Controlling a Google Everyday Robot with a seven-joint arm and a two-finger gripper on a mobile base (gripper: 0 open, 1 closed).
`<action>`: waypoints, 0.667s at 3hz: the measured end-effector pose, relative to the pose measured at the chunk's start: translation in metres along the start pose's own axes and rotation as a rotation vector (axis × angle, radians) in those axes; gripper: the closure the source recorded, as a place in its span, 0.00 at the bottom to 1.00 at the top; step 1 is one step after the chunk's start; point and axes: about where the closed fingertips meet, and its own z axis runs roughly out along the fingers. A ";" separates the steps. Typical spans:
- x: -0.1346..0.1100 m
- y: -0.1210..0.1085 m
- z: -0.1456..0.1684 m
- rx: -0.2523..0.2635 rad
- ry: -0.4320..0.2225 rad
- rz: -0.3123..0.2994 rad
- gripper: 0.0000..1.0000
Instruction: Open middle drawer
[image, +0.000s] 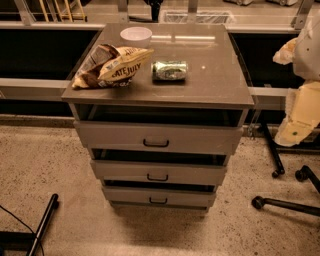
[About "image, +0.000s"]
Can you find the grey drawer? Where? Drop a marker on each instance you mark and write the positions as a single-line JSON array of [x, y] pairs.
[[158, 197], [159, 137], [158, 172]]

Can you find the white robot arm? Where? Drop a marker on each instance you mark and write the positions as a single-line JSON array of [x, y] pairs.
[[302, 105]]

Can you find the grey drawer cabinet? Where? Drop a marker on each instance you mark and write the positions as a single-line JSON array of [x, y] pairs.
[[214, 93]]

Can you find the grey top drawer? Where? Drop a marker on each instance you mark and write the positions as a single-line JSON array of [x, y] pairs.
[[159, 137]]

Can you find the grey bottom drawer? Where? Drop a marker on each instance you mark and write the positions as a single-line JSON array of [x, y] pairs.
[[158, 197]]

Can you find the green soda can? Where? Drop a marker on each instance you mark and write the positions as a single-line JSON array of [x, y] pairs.
[[169, 70]]

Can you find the yellow chip bag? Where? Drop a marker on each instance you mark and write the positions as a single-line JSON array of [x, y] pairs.
[[108, 66]]

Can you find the white bowl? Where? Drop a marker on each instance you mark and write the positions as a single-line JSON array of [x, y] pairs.
[[139, 37]]

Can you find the black stand leg left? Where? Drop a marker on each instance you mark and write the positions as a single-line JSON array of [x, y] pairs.
[[51, 207]]

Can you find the black wheeled base legs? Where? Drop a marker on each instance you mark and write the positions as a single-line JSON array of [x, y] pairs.
[[284, 186]]

